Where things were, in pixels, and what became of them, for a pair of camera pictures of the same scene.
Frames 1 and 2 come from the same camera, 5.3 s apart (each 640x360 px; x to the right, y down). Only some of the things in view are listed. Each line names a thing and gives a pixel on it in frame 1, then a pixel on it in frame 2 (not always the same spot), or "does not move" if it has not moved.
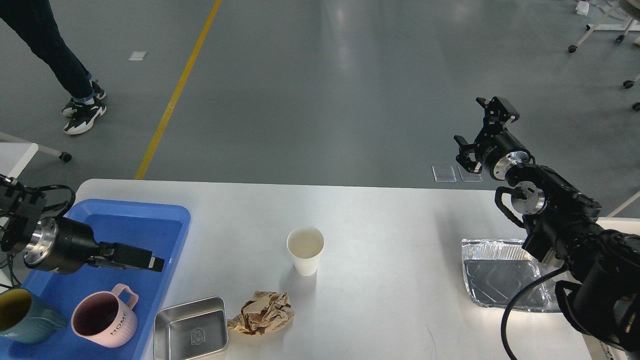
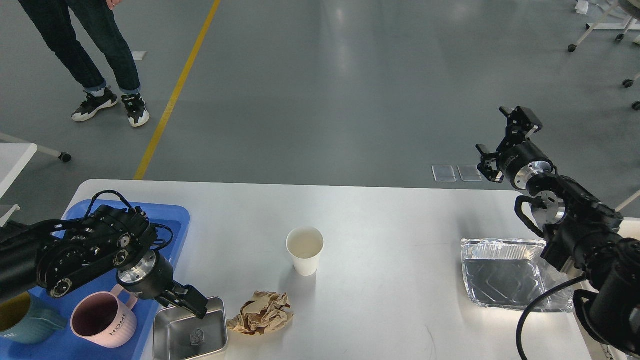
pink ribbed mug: (107, 318) does not move
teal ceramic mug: (29, 320) does not move
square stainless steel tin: (191, 329) does not move
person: (34, 21) → (55, 19)
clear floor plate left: (444, 174) does not move
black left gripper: (66, 245) → (149, 275)
